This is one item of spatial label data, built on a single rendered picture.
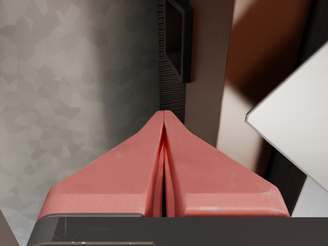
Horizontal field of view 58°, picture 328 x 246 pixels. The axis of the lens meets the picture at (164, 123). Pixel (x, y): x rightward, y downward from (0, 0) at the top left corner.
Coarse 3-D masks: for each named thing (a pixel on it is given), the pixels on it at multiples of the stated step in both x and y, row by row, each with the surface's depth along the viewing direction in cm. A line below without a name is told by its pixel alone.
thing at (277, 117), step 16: (320, 48) 12; (304, 64) 12; (320, 64) 12; (288, 80) 12; (304, 80) 12; (272, 96) 13; (288, 96) 13; (304, 96) 13; (256, 112) 13; (272, 112) 13; (288, 112) 13; (304, 112) 14; (256, 128) 13; (272, 128) 14; (288, 128) 14; (272, 144) 14; (288, 144) 15
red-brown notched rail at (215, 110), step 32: (192, 0) 18; (224, 0) 14; (256, 0) 13; (288, 0) 13; (224, 32) 14; (256, 32) 14; (288, 32) 14; (192, 64) 20; (224, 64) 15; (256, 64) 15; (288, 64) 16; (192, 96) 21; (224, 96) 16; (256, 96) 16; (192, 128) 22; (224, 128) 17; (256, 160) 19
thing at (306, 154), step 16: (320, 80) 13; (320, 96) 13; (320, 112) 14; (304, 128) 14; (320, 128) 15; (304, 144) 15; (320, 144) 15; (304, 160) 16; (320, 160) 16; (320, 176) 17
